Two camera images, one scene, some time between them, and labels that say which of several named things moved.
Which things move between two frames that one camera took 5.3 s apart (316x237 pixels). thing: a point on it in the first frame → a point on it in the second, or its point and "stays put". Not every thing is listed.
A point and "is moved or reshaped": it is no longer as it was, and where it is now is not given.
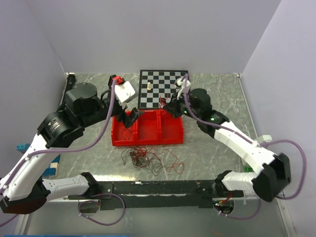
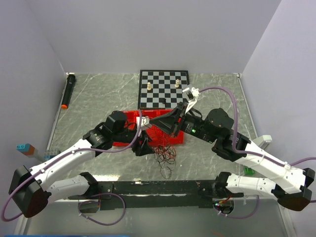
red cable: x=146 y=157 → x=161 y=141
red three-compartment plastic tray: x=152 y=127 stays put
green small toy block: x=247 y=169 stays put
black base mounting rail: x=146 y=194 stays put
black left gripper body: x=121 y=114 → x=137 y=146
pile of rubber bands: x=141 y=157 is moved or reshaped
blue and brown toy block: x=22 y=148 stays put
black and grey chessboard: x=156 y=86 stays put
